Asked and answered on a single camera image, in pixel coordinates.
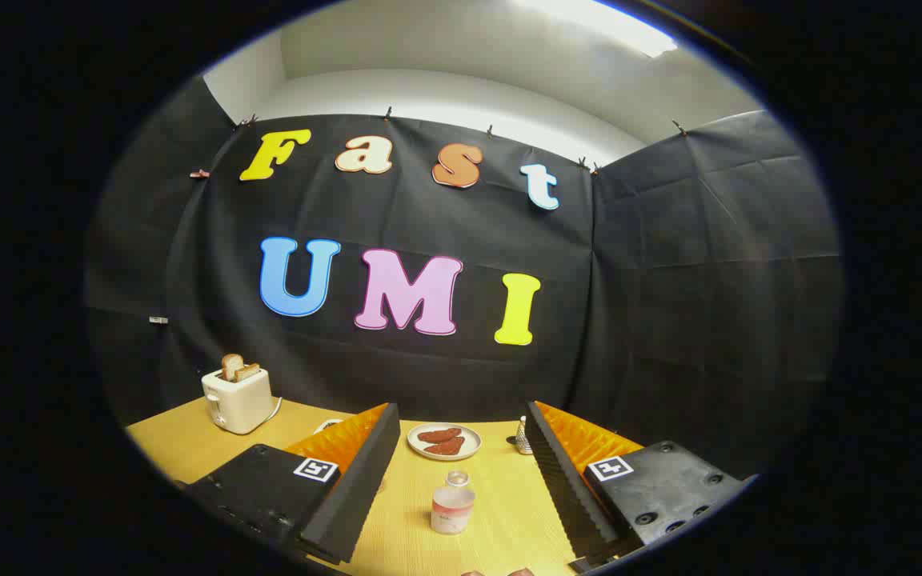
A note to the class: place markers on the white round plate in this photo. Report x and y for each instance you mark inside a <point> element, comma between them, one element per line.
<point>469,436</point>

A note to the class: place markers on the brown meat patty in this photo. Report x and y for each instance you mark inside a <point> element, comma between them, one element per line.
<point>446,447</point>
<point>438,435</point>

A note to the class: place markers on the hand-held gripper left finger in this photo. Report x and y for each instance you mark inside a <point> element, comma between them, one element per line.
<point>357,480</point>

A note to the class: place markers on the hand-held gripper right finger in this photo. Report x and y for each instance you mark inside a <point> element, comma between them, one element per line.
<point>565,480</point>

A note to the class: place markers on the clear juice bottle pink label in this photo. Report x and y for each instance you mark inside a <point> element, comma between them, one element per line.
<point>452,508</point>

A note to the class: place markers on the wooden table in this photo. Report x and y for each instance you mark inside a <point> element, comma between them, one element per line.
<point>501,504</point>

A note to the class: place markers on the cream toaster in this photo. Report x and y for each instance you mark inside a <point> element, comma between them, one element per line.
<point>241,404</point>

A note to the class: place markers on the toast slice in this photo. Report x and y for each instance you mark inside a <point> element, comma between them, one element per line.
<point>230,365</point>
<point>248,371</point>

